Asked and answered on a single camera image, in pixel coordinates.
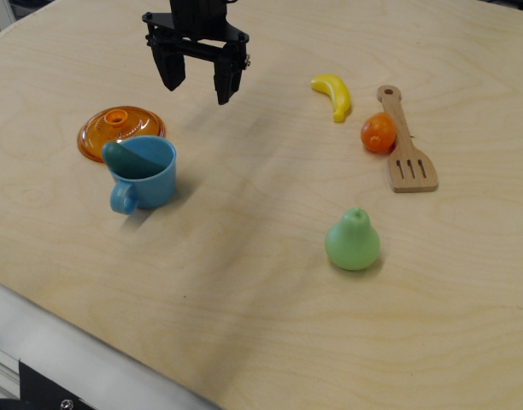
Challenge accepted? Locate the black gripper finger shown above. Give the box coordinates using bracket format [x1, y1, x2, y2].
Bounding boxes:
[150, 38, 185, 91]
[214, 42, 250, 105]

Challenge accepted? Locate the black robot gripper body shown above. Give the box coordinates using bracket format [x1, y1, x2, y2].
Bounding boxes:
[142, 0, 250, 58]

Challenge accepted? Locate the dark green toy cucumber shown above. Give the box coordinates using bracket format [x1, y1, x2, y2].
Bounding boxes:
[102, 142, 166, 179]

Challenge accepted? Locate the blue plastic cup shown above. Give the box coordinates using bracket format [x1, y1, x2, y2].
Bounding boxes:
[102, 136, 177, 214]

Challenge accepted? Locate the orange transparent pot lid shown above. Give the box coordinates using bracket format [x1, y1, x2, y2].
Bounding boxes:
[77, 106, 166, 162]

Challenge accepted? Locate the yellow toy banana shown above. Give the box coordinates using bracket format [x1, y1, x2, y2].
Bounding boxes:
[310, 73, 352, 122]

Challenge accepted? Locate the orange toy fruit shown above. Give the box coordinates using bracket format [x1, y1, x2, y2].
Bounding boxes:
[361, 112, 397, 153]

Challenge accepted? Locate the wooden slotted spatula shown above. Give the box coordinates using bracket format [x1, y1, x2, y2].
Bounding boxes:
[377, 85, 438, 193]

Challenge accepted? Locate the green toy pear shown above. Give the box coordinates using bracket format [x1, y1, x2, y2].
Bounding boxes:
[325, 208, 380, 271]

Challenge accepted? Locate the black metal corner bracket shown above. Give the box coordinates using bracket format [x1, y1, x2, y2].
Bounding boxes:
[19, 361, 94, 410]

